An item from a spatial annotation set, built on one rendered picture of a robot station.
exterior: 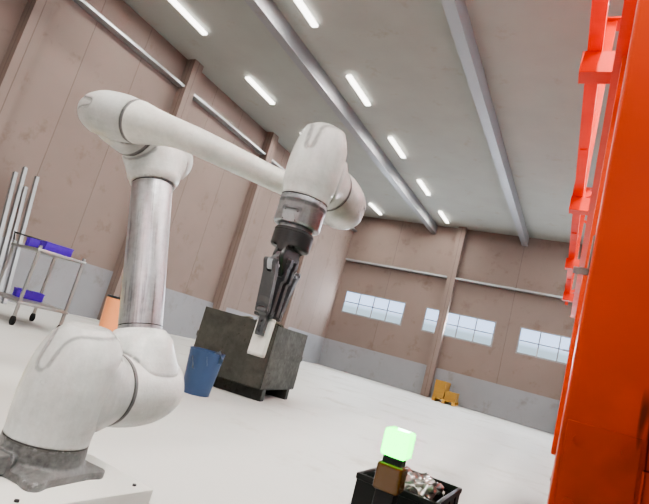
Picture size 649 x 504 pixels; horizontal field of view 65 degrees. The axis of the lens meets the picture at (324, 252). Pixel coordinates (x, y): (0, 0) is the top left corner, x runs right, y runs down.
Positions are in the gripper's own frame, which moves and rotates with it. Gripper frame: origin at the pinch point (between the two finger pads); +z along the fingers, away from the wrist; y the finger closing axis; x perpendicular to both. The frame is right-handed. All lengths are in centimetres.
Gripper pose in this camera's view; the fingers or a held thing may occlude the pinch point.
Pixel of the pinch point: (261, 336)
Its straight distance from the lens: 92.8
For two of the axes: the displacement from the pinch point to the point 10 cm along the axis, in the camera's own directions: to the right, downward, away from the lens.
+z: -2.9, 9.4, -1.8
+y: -2.9, -2.6, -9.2
